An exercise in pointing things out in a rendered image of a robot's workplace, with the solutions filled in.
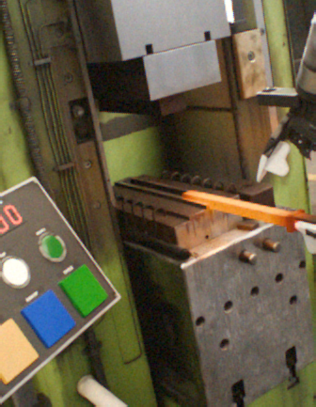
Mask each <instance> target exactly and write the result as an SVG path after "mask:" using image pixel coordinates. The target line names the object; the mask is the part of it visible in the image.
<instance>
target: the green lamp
mask: <svg viewBox="0 0 316 407"><path fill-rule="evenodd" d="M42 246H43V249H44V251H45V253H46V254H47V255H48V256H50V257H51V258H59V257H60V256H61V255H62V253H63V247H62V244H61V242H60V241H59V239H58V238H57V237H55V236H51V235H49V236H46V237H45V238H44V239H43V241H42Z"/></svg>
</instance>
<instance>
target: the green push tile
mask: <svg viewBox="0 0 316 407"><path fill-rule="evenodd" d="M57 284H58V286H60V288H62V289H63V291H64V292H65V294H66V295H67V296H68V298H69V299H70V301H71V302H72V304H73V305H74V307H75V309H76V310H77V312H78V313H80V315H81V316H82V317H83V318H85V317H86V316H87V315H88V314H90V313H91V312H92V311H93V310H94V309H95V308H96V307H98V306H99V305H100V304H101V303H102V301H104V300H106V299H107V298H108V294H107V293H106V291H105V290H103V288H102V287H101V285H100V284H99V283H98V281H97V280H96V277H95V276H94V275H93V273H92V272H91V271H90V270H89V268H88V267H87V266H86V265H85V264H84V265H82V266H81V267H79V268H78V269H77V270H75V271H74V272H73V273H71V274H70V275H68V276H67V277H66V278H64V279H63V280H62V281H59V282H58V283H57Z"/></svg>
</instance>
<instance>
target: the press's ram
mask: <svg viewBox="0 0 316 407"><path fill-rule="evenodd" d="M72 1H73V5H74V10H75V14H76V19H77V23H78V27H79V32H80V37H81V41H82V45H83V50H84V55H85V59H86V63H103V62H118V61H126V60H130V59H134V58H139V57H142V56H147V55H154V54H158V53H161V52H166V51H170V50H175V49H179V48H182V47H186V46H191V45H195V44H199V43H202V42H205V41H211V40H216V39H222V38H226V37H229V36H230V31H229V18H228V10H227V3H226V0H72Z"/></svg>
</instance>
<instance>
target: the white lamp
mask: <svg viewBox="0 0 316 407"><path fill-rule="evenodd" d="M4 272H5V276H6V278H7V279H8V280H9V281H10V282H11V283H13V284H22V283H23V282H24V281H25V279H26V277H27V273H26V269H25V267H24V265H23V264H22V263H21V262H20V261H19V260H17V259H10V260H8V261H7V262H6V264H5V266H4Z"/></svg>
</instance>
